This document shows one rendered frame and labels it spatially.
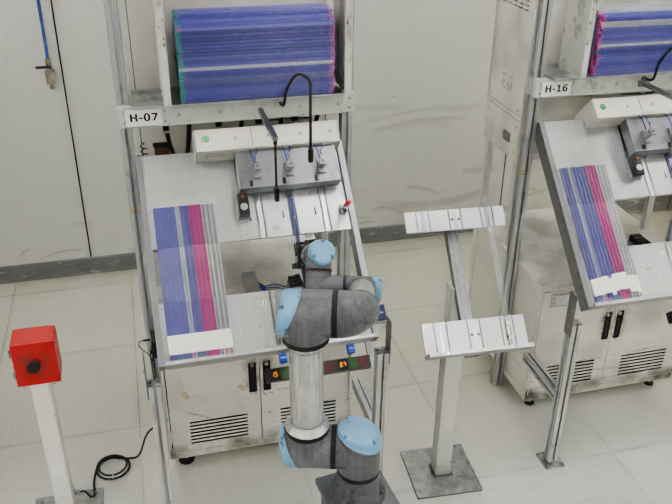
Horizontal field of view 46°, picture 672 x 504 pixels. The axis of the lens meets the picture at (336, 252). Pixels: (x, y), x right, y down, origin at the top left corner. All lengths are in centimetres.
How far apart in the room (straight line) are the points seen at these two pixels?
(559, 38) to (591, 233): 74
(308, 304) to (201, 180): 94
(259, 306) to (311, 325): 70
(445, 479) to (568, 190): 116
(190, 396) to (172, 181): 80
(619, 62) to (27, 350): 222
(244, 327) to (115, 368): 133
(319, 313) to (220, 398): 119
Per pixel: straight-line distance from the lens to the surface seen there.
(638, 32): 309
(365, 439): 210
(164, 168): 270
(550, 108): 323
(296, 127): 271
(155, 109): 263
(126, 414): 348
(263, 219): 264
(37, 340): 259
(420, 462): 318
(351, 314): 185
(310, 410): 204
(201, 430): 307
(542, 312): 321
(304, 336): 188
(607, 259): 295
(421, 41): 437
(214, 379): 293
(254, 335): 252
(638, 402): 370
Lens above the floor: 217
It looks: 28 degrees down
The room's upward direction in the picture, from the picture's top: 1 degrees clockwise
